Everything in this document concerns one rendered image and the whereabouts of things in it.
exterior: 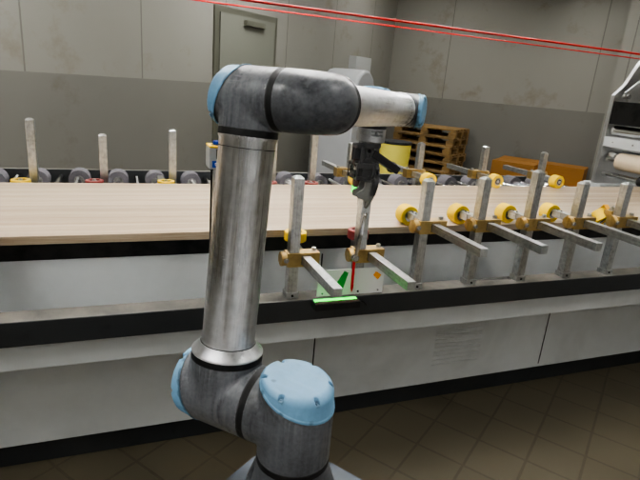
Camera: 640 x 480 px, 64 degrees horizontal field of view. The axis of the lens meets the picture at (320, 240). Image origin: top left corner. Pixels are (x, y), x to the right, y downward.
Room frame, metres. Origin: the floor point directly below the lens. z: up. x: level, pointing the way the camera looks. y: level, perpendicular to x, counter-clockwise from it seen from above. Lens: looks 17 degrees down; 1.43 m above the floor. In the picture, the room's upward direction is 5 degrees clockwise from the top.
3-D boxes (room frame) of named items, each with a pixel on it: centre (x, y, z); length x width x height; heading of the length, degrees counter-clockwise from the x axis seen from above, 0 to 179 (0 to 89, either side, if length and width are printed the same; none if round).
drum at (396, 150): (7.12, -0.92, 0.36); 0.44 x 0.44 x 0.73
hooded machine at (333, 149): (7.96, -0.25, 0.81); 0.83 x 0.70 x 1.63; 147
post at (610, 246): (2.22, -1.30, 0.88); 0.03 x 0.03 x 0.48; 22
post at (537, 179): (2.03, -0.84, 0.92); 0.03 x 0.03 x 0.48; 22
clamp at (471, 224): (1.95, -0.63, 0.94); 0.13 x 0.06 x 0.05; 112
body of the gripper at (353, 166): (1.64, -0.12, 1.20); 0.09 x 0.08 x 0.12; 112
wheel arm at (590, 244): (1.99, -0.90, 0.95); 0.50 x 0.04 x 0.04; 22
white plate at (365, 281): (1.72, -0.13, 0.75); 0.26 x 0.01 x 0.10; 112
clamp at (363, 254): (1.76, -0.16, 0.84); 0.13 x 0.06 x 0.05; 112
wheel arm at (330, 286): (1.59, 0.02, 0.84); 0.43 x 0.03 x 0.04; 22
